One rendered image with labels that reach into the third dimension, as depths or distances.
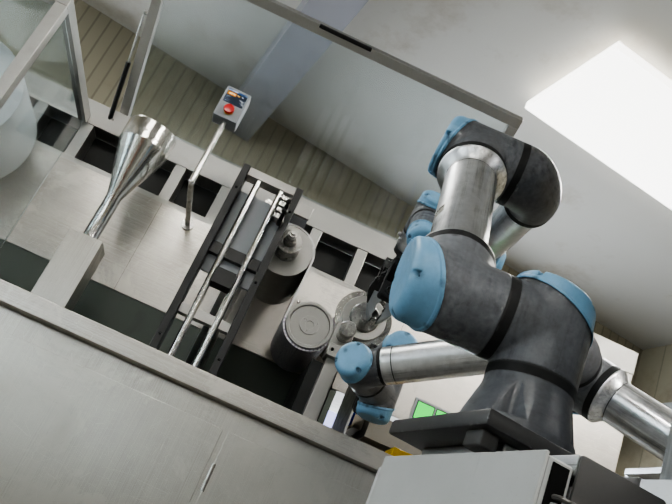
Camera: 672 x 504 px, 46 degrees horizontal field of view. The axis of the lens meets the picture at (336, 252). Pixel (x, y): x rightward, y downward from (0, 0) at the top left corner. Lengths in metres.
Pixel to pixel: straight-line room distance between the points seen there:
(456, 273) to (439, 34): 2.88
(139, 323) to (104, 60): 2.72
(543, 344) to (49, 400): 0.99
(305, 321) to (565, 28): 2.06
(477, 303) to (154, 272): 1.46
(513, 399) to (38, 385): 0.98
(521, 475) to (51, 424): 1.14
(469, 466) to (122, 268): 1.73
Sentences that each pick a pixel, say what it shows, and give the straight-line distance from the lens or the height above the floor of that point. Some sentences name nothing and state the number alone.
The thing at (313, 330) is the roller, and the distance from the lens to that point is 1.97.
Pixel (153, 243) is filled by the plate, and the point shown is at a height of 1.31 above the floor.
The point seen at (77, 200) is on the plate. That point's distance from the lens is 2.42.
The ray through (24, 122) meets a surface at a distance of 2.15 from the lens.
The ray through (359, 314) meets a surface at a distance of 2.00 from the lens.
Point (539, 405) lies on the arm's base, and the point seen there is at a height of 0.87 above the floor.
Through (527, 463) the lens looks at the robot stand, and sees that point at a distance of 0.65.
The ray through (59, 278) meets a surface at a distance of 2.06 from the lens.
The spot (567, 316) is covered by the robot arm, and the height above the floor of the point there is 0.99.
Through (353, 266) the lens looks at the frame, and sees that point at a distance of 2.41.
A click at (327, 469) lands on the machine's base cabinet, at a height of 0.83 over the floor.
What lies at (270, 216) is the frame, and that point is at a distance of 1.92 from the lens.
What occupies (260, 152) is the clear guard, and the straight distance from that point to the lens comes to 2.47.
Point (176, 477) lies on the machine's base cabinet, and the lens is 1.61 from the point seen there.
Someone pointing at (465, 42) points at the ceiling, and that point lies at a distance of 3.82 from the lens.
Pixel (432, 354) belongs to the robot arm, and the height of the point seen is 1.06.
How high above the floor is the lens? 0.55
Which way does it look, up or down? 24 degrees up
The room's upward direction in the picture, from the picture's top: 24 degrees clockwise
